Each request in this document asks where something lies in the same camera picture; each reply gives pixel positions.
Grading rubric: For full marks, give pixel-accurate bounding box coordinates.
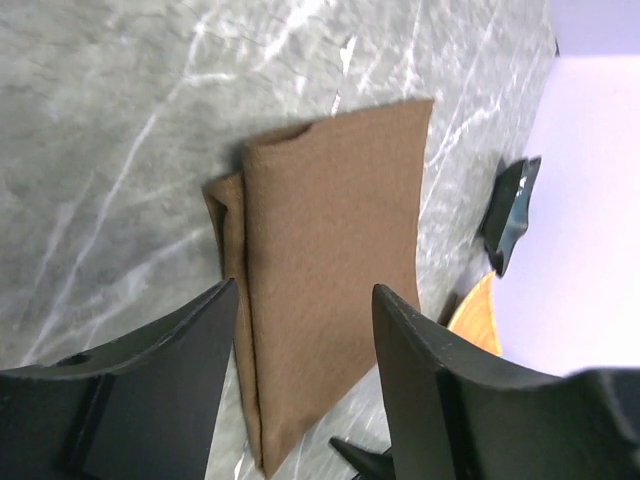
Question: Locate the blue star-shaped dish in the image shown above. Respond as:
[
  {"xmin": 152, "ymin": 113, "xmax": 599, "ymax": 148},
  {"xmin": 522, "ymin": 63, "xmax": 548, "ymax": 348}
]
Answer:
[{"xmin": 479, "ymin": 156, "xmax": 542, "ymax": 277}]

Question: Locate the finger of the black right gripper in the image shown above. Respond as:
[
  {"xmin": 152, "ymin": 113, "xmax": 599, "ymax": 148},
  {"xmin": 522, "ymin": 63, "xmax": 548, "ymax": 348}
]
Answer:
[{"xmin": 329, "ymin": 437, "xmax": 395, "ymax": 480}]

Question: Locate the brown cloth napkin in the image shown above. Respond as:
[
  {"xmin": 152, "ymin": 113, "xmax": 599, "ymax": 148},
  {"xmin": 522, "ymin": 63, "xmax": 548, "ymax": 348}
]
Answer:
[{"xmin": 204, "ymin": 99, "xmax": 433, "ymax": 477}]

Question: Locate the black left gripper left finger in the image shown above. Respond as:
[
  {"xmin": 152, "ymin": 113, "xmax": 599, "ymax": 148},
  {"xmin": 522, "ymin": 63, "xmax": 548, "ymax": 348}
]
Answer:
[{"xmin": 1, "ymin": 280, "xmax": 238, "ymax": 479}]

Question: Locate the orange woven placemat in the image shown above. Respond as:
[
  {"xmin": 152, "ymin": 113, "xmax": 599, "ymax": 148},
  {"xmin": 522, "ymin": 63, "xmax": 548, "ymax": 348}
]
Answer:
[{"xmin": 447, "ymin": 271, "xmax": 503, "ymax": 356}]

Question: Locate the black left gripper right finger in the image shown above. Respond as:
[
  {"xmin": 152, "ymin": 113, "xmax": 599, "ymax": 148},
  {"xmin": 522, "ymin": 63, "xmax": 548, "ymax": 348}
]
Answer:
[{"xmin": 372, "ymin": 285, "xmax": 639, "ymax": 479}]

